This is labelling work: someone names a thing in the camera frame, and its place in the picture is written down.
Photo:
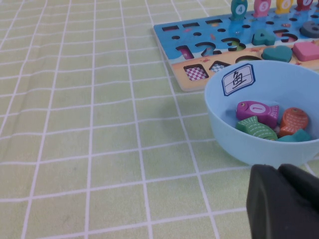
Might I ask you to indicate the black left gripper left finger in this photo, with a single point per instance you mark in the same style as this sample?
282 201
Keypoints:
274 211

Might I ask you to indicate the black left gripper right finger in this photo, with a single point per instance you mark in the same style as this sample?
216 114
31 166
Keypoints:
306 189

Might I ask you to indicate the teal fish piece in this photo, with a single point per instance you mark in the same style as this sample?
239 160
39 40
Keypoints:
296 136

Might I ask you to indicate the light blue plastic bowl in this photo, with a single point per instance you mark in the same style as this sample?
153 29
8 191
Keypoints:
249 152

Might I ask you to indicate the orange fish piece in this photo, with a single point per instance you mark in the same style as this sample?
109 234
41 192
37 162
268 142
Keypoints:
294 122

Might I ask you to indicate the green fish piece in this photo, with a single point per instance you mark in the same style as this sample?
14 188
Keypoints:
256 129

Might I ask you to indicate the pink trapezoid piece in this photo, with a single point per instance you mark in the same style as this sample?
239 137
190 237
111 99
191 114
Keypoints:
306 51

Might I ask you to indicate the teal heart piece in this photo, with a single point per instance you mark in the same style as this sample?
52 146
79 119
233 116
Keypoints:
276 53

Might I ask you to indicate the teal number four piece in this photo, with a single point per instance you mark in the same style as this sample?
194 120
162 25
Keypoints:
261 38

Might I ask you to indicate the dark grey number six piece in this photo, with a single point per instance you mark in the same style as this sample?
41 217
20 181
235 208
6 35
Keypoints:
310 31

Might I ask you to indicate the colourful wooden puzzle board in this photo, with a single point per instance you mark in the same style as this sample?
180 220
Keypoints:
179 62

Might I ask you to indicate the purple fish numbered one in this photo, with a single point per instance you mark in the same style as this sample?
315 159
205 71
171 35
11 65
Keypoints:
254 112

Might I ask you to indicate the fish label sticker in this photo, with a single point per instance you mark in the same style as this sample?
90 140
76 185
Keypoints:
238 79

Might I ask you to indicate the red fish numbered seven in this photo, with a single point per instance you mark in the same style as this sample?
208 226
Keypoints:
305 3

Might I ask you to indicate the yellow fish numbered six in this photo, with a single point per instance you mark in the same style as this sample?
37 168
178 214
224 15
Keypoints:
284 5

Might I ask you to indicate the pink fish numbered five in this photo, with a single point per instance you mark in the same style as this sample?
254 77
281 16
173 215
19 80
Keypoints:
262 7

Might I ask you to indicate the teal fish numbered four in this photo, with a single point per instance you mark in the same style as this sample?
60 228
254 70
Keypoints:
239 10

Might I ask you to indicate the green checked tablecloth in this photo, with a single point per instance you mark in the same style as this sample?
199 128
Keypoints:
74 124

